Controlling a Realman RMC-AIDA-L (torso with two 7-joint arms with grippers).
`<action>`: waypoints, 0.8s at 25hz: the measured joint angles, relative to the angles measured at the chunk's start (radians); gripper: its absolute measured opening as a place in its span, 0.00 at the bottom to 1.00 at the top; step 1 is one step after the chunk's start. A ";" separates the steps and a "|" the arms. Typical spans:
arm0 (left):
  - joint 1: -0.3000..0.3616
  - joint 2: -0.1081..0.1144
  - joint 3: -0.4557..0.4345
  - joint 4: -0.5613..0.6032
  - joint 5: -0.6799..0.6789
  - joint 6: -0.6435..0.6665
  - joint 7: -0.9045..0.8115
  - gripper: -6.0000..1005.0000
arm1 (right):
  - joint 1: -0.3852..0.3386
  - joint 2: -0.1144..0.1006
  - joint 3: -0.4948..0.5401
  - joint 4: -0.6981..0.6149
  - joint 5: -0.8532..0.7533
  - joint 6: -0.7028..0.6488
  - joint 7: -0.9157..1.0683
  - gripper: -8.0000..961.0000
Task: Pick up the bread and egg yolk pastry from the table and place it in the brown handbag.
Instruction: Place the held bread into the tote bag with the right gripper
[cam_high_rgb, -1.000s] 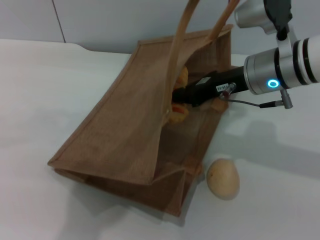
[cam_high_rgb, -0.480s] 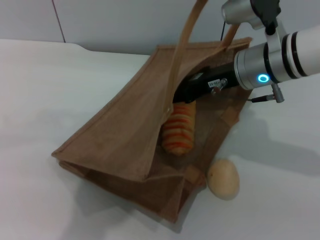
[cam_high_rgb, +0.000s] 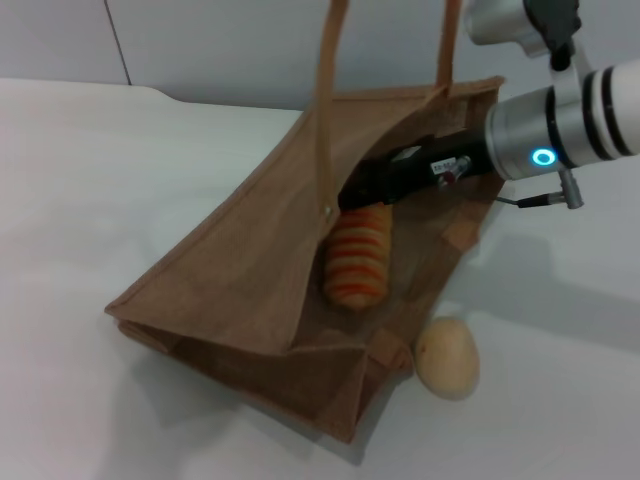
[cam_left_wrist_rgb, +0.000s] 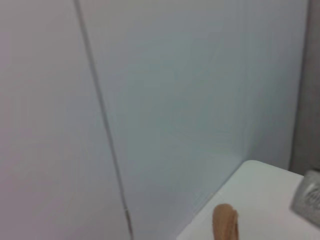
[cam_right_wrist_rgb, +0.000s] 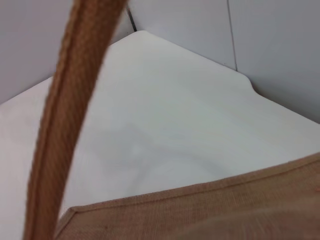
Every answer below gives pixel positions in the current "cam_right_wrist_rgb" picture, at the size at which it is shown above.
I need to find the brown jute tote bag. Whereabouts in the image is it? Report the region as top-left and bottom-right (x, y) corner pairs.
(22, 0), (320, 240)

